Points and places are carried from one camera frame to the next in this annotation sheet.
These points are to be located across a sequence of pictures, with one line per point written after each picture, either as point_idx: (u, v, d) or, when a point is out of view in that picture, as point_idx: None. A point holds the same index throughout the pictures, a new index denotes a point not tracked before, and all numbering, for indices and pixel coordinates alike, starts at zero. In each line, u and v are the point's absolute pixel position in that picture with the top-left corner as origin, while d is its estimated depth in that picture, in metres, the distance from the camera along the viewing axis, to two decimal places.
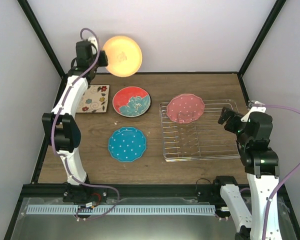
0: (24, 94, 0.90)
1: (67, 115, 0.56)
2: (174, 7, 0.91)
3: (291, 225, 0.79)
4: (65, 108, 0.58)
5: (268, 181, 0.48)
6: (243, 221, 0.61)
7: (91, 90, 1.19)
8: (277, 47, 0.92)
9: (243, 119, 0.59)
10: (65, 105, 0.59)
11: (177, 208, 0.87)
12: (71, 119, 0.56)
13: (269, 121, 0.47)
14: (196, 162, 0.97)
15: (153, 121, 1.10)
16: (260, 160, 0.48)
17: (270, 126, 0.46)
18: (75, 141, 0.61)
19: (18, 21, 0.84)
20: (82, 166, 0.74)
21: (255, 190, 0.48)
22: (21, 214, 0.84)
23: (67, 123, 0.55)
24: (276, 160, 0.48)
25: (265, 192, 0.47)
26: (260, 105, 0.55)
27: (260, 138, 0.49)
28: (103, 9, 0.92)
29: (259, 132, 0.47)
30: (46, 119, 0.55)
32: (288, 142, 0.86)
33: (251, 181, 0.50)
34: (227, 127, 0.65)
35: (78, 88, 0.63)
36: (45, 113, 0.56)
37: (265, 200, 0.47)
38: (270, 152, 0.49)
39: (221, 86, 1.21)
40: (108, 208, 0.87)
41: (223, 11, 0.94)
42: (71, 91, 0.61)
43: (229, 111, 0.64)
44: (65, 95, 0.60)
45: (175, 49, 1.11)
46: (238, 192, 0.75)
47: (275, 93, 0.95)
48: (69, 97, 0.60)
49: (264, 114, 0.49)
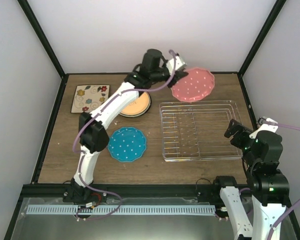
0: (24, 95, 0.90)
1: (100, 124, 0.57)
2: (173, 6, 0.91)
3: (291, 225, 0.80)
4: (103, 114, 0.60)
5: (275, 209, 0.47)
6: (241, 230, 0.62)
7: (91, 90, 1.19)
8: (277, 47, 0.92)
9: (251, 135, 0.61)
10: (104, 112, 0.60)
11: (177, 208, 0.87)
12: (103, 128, 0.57)
13: (279, 143, 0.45)
14: (197, 162, 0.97)
15: (153, 121, 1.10)
16: (269, 187, 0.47)
17: (280, 149, 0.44)
18: (100, 145, 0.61)
19: (18, 24, 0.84)
20: (93, 170, 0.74)
21: (260, 215, 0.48)
22: (21, 214, 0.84)
23: (95, 129, 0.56)
24: (287, 186, 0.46)
25: (270, 219, 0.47)
26: (272, 123, 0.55)
27: (268, 161, 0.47)
28: (101, 8, 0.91)
29: (267, 155, 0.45)
30: (84, 118, 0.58)
32: (289, 142, 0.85)
33: (256, 205, 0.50)
34: (234, 142, 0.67)
35: (124, 99, 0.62)
36: (85, 113, 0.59)
37: (268, 226, 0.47)
38: (280, 177, 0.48)
39: (221, 86, 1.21)
40: (113, 208, 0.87)
41: (223, 11, 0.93)
42: (116, 100, 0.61)
43: (237, 125, 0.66)
44: (110, 101, 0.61)
45: (175, 49, 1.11)
46: (238, 196, 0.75)
47: (275, 93, 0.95)
48: (111, 104, 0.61)
49: (273, 134, 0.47)
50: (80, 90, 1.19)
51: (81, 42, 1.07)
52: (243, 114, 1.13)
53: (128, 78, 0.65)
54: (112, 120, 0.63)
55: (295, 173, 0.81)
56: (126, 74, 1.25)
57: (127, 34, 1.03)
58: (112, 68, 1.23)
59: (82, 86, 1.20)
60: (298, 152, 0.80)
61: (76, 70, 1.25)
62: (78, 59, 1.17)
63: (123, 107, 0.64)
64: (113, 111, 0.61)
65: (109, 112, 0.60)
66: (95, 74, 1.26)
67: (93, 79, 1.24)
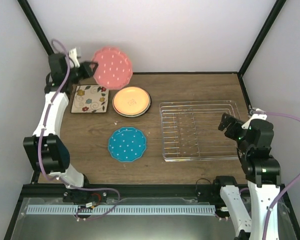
0: (24, 95, 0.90)
1: (52, 136, 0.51)
2: (172, 6, 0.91)
3: (291, 224, 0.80)
4: (48, 128, 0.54)
5: (270, 191, 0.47)
6: (243, 225, 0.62)
7: (91, 90, 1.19)
8: (277, 47, 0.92)
9: (244, 126, 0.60)
10: (48, 126, 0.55)
11: (177, 208, 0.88)
12: (57, 139, 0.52)
13: (270, 128, 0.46)
14: (197, 162, 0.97)
15: (153, 121, 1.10)
16: (262, 169, 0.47)
17: (271, 134, 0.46)
18: (66, 158, 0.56)
19: (19, 25, 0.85)
20: (77, 172, 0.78)
21: (256, 199, 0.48)
22: (21, 213, 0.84)
23: (51, 144, 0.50)
24: (279, 169, 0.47)
25: (266, 201, 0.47)
26: (261, 112, 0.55)
27: (261, 146, 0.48)
28: (100, 8, 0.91)
29: (260, 140, 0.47)
30: (30, 145, 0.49)
32: (289, 142, 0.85)
33: (252, 189, 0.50)
34: (228, 133, 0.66)
35: (58, 105, 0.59)
36: (26, 139, 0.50)
37: (264, 209, 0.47)
38: (272, 160, 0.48)
39: (221, 86, 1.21)
40: (107, 208, 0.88)
41: (223, 12, 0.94)
42: (52, 110, 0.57)
43: (229, 117, 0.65)
44: (45, 113, 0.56)
45: (174, 49, 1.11)
46: (238, 194, 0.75)
47: (275, 93, 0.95)
48: (50, 115, 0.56)
49: (264, 121, 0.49)
50: (80, 90, 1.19)
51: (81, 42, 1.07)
52: (243, 114, 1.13)
53: (47, 90, 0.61)
54: (58, 128, 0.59)
55: (294, 173, 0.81)
56: None
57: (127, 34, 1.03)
58: None
59: (82, 86, 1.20)
60: (296, 152, 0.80)
61: None
62: None
63: (60, 114, 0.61)
64: (55, 121, 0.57)
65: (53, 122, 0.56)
66: None
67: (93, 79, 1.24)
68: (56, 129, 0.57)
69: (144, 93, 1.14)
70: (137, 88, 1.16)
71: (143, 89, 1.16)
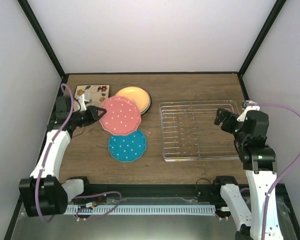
0: (24, 95, 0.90)
1: (50, 178, 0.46)
2: (173, 7, 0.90)
3: (291, 225, 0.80)
4: (47, 168, 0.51)
5: (267, 177, 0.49)
6: (243, 220, 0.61)
7: (91, 90, 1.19)
8: (277, 47, 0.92)
9: (239, 118, 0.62)
10: (47, 166, 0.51)
11: (177, 208, 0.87)
12: (56, 181, 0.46)
13: (266, 118, 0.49)
14: (197, 162, 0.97)
15: (153, 121, 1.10)
16: (258, 156, 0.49)
17: (266, 123, 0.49)
18: (64, 201, 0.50)
19: (19, 25, 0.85)
20: (78, 181, 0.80)
21: (254, 185, 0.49)
22: (21, 214, 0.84)
23: (49, 187, 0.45)
24: (274, 156, 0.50)
25: (264, 187, 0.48)
26: (255, 104, 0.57)
27: (257, 135, 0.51)
28: (101, 9, 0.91)
29: (256, 129, 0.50)
30: (26, 186, 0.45)
32: (288, 142, 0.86)
33: (249, 177, 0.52)
34: (224, 127, 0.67)
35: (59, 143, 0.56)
36: (22, 181, 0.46)
37: (263, 195, 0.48)
38: (268, 149, 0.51)
39: (221, 86, 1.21)
40: (109, 208, 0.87)
41: (223, 12, 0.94)
42: (52, 150, 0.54)
43: (224, 111, 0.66)
44: (45, 153, 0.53)
45: (175, 49, 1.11)
46: (238, 192, 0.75)
47: (275, 93, 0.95)
48: (50, 154, 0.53)
49: (259, 111, 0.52)
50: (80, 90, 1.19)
51: (81, 42, 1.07)
52: None
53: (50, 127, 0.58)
54: (58, 168, 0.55)
55: (294, 173, 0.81)
56: (126, 74, 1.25)
57: (127, 35, 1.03)
58: (112, 68, 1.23)
59: (82, 86, 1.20)
60: (296, 153, 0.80)
61: (76, 69, 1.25)
62: (78, 59, 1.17)
63: (62, 152, 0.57)
64: (56, 159, 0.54)
65: (53, 161, 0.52)
66: (95, 74, 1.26)
67: (93, 79, 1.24)
68: (56, 169, 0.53)
69: (144, 92, 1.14)
70: (137, 88, 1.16)
71: (142, 89, 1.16)
